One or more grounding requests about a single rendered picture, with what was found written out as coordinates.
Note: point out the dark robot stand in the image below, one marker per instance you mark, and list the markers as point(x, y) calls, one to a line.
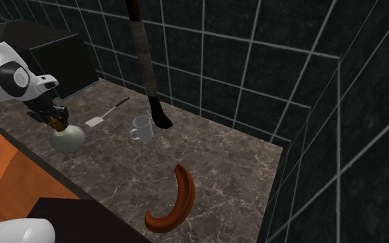
point(89, 222)

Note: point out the brown curved banana shape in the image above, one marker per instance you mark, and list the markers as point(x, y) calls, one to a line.
point(184, 198)

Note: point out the orange cabinet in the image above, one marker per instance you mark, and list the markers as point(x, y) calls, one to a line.
point(9, 178)

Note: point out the grey mug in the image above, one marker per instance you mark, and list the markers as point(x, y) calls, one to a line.
point(144, 132)

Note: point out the pale green round vase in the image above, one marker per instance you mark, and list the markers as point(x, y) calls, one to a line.
point(69, 139)

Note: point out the long brown black stick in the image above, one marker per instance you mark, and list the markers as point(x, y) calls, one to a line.
point(144, 50)

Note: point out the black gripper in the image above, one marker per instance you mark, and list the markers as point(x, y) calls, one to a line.
point(46, 109)

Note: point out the black box appliance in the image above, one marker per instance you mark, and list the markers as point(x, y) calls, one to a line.
point(62, 64)

